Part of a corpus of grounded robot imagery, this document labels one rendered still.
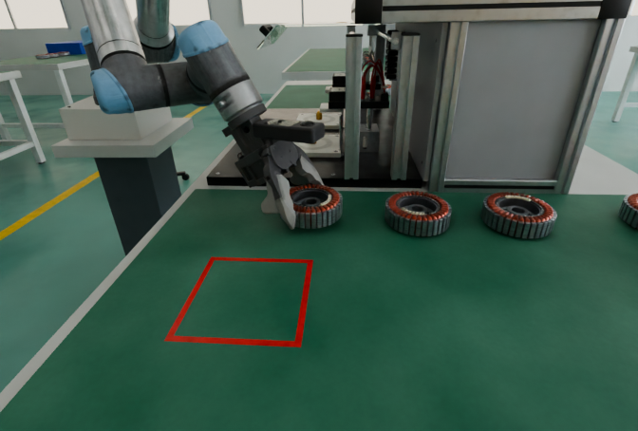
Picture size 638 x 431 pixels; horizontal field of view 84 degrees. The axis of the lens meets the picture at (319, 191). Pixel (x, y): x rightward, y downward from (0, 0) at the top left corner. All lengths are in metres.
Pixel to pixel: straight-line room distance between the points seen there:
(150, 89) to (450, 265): 0.56
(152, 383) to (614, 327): 0.52
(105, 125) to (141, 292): 0.81
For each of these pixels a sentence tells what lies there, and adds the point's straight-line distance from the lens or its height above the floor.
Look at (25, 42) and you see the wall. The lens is 7.51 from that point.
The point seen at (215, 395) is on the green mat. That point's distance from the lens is 0.42.
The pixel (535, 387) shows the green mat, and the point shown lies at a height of 0.75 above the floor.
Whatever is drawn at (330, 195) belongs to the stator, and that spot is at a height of 0.80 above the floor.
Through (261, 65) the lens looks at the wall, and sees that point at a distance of 5.80.
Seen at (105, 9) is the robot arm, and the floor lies 1.10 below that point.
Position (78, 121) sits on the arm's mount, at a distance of 1.34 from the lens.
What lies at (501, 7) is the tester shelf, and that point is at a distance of 0.72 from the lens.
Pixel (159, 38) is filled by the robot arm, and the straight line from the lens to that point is 1.25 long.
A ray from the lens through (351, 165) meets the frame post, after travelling 0.76.
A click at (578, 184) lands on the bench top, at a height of 0.75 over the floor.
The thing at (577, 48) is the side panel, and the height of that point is 1.02.
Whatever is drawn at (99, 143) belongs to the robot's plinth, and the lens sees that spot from 1.28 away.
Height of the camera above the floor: 1.08
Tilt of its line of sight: 26 degrees down
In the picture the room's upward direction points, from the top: 1 degrees counter-clockwise
